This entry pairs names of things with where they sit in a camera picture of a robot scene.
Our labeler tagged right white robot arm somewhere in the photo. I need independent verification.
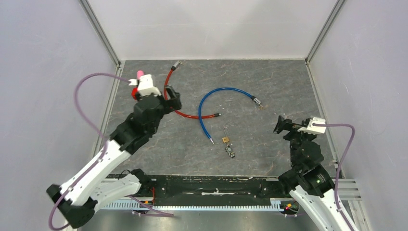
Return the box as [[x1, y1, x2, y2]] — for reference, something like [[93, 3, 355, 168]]
[[273, 115, 358, 231]]

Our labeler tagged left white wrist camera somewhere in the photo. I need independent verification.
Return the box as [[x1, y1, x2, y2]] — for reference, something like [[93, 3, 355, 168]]
[[128, 74, 162, 97]]

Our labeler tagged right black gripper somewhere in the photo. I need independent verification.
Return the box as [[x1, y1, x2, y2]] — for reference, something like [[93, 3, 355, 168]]
[[273, 115, 315, 167]]

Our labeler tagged blue cable lock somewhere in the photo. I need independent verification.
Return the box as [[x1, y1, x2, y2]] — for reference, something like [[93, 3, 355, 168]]
[[198, 87, 262, 144]]

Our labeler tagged red cable lock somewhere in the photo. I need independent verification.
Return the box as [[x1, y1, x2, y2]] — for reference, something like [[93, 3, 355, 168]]
[[164, 61, 223, 119]]

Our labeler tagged red round cap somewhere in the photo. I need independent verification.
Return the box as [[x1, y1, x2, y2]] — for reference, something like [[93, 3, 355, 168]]
[[131, 87, 139, 101]]

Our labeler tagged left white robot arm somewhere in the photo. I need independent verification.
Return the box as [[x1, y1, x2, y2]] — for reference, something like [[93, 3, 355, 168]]
[[46, 86, 182, 231]]

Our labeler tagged pink cylindrical tube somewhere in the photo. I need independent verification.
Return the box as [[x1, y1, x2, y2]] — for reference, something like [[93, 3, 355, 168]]
[[137, 70, 145, 79]]

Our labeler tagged blue slotted cable duct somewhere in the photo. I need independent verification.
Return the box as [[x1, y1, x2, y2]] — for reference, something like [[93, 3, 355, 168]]
[[101, 199, 284, 212]]

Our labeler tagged small black key bunch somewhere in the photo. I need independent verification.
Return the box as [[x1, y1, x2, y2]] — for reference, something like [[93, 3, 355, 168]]
[[225, 145, 235, 159]]

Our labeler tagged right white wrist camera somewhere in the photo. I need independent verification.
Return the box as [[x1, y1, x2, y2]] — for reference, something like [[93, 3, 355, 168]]
[[297, 117, 326, 135]]

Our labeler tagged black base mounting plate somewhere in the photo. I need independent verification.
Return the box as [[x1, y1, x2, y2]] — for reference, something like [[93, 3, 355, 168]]
[[108, 168, 310, 207]]

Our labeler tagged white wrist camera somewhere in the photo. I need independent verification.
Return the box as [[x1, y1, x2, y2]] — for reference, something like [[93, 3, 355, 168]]
[[128, 74, 162, 97], [297, 117, 326, 135]]

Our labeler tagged brass padlock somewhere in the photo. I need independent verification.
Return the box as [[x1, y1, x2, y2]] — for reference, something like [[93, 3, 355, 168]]
[[222, 127, 230, 144]]

